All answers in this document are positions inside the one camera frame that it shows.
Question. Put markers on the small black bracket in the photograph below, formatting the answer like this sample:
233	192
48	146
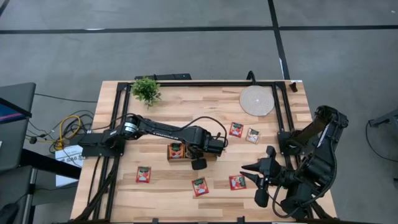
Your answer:
293	87

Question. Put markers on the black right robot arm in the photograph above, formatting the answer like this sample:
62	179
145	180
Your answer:
317	168

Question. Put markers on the beige tea bag packet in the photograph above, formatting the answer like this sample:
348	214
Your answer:
252	135

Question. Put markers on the green potted artificial plant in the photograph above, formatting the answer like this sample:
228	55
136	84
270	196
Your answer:
145	90

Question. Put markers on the round woven beige trivet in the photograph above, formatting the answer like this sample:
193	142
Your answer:
257	100

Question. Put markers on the wooden three-compartment tea box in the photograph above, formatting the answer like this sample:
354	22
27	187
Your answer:
177	160

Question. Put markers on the dark side table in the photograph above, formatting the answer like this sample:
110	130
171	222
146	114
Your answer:
46	163

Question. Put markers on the white paper sheet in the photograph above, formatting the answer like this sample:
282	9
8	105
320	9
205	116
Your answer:
70	155

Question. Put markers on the small black camera mount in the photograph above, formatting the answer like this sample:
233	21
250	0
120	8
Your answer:
241	220

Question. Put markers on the small black clamp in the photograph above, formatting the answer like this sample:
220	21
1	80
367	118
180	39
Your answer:
155	221

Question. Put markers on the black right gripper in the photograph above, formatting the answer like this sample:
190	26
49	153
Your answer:
270	169

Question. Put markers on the black computer mouse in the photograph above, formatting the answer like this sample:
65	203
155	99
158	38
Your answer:
7	213

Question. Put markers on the orange tea bag packet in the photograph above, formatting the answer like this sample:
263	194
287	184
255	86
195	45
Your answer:
176	152

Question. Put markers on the black power strip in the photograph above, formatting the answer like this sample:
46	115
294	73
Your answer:
168	76

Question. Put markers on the dark grey desk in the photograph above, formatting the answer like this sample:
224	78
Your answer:
18	140

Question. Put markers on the black computer monitor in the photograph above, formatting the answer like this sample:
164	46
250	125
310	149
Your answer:
12	112

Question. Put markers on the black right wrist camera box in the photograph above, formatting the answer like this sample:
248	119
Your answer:
261	197

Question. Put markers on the grey metal stand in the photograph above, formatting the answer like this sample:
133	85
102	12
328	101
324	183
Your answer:
387	119

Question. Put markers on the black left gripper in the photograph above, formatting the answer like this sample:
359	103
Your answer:
214	147

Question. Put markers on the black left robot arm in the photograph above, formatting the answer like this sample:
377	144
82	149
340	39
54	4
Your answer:
168	130

